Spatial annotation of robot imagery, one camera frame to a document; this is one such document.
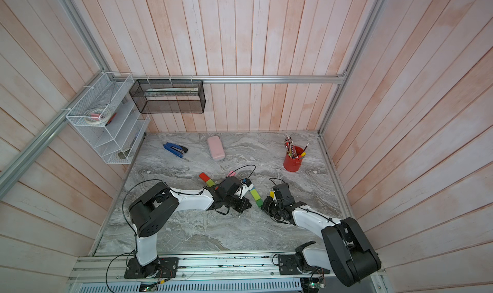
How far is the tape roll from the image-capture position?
72 centimetres

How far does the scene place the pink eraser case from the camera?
3.52 feet

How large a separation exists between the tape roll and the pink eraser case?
0.52 m
